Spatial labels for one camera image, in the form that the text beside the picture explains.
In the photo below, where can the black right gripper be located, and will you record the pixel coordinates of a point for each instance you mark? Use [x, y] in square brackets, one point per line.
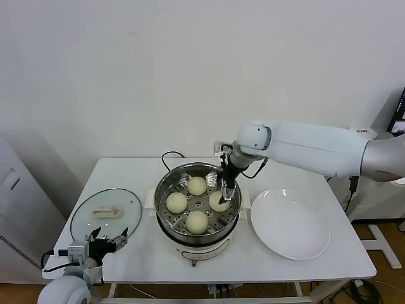
[229, 175]

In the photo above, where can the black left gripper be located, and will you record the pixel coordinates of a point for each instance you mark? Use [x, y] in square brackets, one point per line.
[101, 248]

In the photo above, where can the white steamed baozi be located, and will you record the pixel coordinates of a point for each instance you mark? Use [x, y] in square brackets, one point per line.
[196, 222]
[197, 186]
[216, 202]
[176, 202]

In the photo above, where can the round glass pot lid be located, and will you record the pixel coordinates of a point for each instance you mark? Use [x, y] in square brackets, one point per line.
[126, 215]

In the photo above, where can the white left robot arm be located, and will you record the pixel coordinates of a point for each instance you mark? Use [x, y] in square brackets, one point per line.
[63, 289]

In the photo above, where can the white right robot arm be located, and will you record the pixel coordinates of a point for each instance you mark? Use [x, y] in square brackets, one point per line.
[316, 145]

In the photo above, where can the perforated steel steamer basket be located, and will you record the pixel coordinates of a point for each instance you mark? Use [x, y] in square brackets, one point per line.
[171, 221]

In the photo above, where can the round white plate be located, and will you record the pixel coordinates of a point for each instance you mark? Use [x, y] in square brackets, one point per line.
[284, 225]

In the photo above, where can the white metal cabinet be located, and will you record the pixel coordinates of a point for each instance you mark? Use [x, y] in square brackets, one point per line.
[25, 206]

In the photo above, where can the white power strip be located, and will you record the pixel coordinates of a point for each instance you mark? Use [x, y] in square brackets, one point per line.
[221, 289]

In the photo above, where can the white side desk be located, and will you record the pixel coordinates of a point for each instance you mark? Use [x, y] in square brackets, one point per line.
[351, 129]

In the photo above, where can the white desk foot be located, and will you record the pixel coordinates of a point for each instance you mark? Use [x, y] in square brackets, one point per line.
[378, 236]

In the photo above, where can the black laptop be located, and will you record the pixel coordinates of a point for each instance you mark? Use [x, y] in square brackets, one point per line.
[399, 111]

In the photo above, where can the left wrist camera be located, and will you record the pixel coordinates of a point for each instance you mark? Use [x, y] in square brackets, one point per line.
[74, 250]

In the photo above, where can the white table frame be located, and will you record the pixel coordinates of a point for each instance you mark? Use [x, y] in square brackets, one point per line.
[111, 289]

